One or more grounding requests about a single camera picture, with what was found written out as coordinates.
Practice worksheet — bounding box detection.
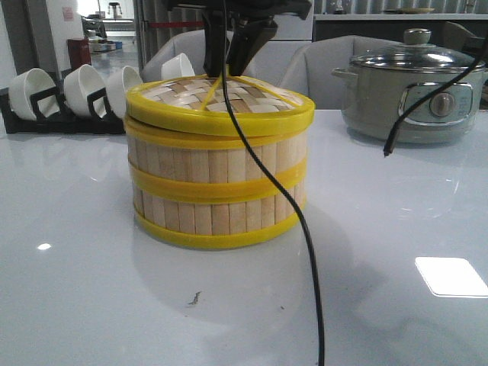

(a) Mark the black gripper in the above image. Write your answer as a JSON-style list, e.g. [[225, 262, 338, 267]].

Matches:
[[163, 0, 312, 78]]

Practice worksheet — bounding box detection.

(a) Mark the woven bamboo steamer lid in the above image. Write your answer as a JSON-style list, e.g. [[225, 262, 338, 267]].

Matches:
[[126, 75, 316, 137]]

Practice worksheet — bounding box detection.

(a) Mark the bamboo steamer tray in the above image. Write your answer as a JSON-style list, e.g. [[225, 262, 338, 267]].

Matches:
[[131, 178, 308, 252], [124, 117, 307, 204]]

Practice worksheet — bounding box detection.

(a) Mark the white bowl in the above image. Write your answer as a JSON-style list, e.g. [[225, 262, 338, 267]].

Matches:
[[63, 64, 105, 117], [161, 53, 195, 80], [106, 66, 143, 119], [8, 68, 55, 120]]

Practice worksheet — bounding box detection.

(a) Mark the white cabinet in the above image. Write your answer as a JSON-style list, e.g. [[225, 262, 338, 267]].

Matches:
[[246, 11, 313, 85]]

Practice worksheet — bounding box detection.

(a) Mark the right grey chair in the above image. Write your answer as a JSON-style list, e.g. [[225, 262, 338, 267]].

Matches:
[[278, 35, 397, 110]]

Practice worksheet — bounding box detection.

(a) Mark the red cylinder bin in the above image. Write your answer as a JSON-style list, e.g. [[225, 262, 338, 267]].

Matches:
[[66, 38, 92, 71]]

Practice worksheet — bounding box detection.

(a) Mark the green electric cooking pot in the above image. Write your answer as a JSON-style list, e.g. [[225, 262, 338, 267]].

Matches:
[[332, 66, 487, 144]]

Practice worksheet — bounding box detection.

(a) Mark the glass pot lid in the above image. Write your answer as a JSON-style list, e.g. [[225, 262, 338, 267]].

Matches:
[[350, 28, 474, 73]]

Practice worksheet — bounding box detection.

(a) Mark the black dish rack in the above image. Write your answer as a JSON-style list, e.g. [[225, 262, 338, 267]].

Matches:
[[1, 86, 125, 135]]

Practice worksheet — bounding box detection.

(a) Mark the black cable center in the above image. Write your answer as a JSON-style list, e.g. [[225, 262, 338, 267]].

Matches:
[[222, 0, 326, 366]]

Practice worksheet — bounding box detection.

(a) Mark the black cable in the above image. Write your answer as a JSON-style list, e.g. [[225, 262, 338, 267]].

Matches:
[[222, 0, 326, 366], [383, 37, 488, 158]]

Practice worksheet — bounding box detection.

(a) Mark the black cable right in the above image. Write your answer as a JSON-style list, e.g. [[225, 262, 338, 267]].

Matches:
[[383, 37, 488, 158]]

